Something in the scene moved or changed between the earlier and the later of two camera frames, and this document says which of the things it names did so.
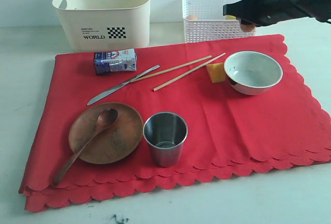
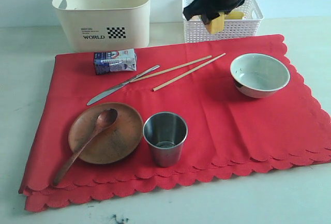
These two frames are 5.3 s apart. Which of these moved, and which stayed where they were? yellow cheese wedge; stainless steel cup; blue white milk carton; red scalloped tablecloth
Moved: yellow cheese wedge
Stayed: stainless steel cup; blue white milk carton; red scalloped tablecloth
